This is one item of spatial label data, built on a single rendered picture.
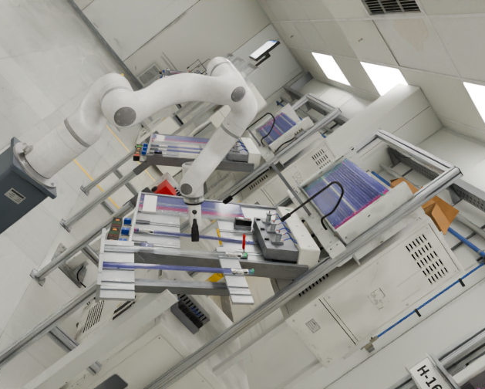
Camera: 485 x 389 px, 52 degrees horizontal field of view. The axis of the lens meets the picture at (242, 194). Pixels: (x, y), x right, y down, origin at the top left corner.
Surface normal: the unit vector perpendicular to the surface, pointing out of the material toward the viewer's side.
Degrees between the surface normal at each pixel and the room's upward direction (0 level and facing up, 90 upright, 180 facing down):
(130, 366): 90
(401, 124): 90
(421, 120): 90
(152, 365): 90
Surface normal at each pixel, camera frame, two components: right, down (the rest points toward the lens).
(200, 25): 0.13, 0.32
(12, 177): 0.33, 0.57
